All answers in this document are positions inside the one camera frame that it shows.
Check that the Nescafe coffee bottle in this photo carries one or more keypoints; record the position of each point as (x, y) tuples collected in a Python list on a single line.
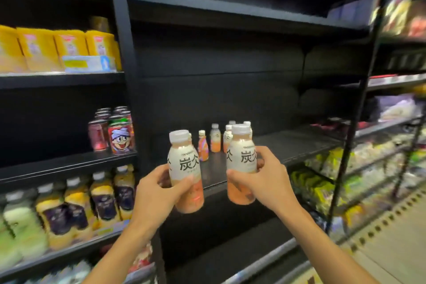
[(190, 140)]

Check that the person's right forearm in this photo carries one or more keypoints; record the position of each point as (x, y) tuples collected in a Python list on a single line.
[(319, 247)]

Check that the blue white price label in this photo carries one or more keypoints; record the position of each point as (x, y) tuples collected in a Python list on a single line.
[(83, 64)]

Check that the row of yellow green snack packs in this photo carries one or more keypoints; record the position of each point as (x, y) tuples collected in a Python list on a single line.
[(316, 187)]

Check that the row of pale green bottles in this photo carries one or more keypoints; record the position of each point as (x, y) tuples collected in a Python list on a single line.
[(23, 227)]

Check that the row of pale blue boxes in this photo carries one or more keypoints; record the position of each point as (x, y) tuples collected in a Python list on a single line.
[(352, 11)]

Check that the black metal drinks rack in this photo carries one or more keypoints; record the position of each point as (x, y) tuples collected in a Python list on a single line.
[(66, 79)]

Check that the black shelf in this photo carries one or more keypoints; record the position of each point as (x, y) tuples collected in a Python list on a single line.
[(283, 147)]

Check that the row of yellow snack packets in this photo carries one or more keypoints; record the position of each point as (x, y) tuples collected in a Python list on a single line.
[(100, 24)]

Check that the row of yellow dark label bottles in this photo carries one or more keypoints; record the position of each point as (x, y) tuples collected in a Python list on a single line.
[(100, 200)]

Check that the row of clear white capped bottles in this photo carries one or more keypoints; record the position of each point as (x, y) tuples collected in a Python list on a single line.
[(66, 273)]

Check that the person's left forearm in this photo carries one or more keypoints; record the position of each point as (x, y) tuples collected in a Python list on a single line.
[(123, 254)]

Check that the row of red packets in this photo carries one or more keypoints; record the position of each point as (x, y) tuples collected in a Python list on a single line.
[(362, 125)]

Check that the person's right hand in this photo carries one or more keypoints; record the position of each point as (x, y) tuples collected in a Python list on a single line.
[(273, 184)]

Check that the row of red white small bottles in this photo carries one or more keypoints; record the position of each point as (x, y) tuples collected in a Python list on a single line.
[(141, 258)]

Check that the black metal snack rack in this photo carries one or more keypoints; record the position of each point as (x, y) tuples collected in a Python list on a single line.
[(350, 134)]

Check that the row of colourful snack packets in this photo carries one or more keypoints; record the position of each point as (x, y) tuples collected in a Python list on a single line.
[(396, 14)]

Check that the person's left hand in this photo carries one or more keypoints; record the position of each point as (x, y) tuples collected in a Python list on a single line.
[(153, 200)]

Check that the row of yellow red boxes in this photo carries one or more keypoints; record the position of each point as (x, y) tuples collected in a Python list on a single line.
[(40, 47)]

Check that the white snack packets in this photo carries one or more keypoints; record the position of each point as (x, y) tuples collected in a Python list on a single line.
[(397, 109)]

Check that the group of cartoon drink cans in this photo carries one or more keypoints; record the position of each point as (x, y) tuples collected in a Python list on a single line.
[(118, 137)]

